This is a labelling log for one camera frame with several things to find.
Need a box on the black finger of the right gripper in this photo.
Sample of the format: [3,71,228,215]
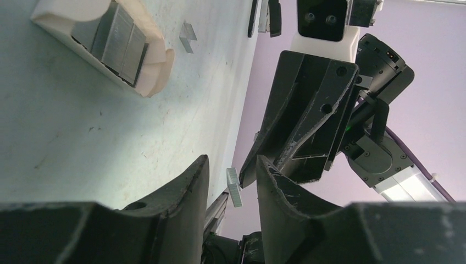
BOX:
[239,51,310,188]
[273,54,359,184]

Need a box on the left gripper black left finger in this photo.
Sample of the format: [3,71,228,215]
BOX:
[1,155,209,263]

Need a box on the black stapler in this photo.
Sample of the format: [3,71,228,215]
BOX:
[247,0,282,38]

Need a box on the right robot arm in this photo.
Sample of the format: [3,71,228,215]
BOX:
[239,34,452,201]

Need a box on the staple box tray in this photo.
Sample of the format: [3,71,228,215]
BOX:
[31,1,175,97]

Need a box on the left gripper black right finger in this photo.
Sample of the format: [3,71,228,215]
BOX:
[256,155,465,263]

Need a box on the metal staple strip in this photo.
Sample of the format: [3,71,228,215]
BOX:
[226,168,243,208]
[179,21,197,54]

